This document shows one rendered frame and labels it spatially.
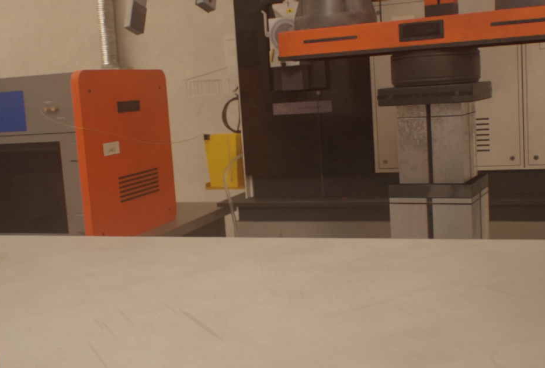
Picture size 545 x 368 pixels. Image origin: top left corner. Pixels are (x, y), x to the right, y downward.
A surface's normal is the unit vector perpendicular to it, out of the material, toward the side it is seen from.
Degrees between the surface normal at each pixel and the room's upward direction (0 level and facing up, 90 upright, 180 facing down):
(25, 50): 90
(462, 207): 90
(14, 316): 0
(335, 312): 0
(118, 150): 90
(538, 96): 90
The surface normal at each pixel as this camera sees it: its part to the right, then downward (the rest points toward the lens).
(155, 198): 0.93, -0.02
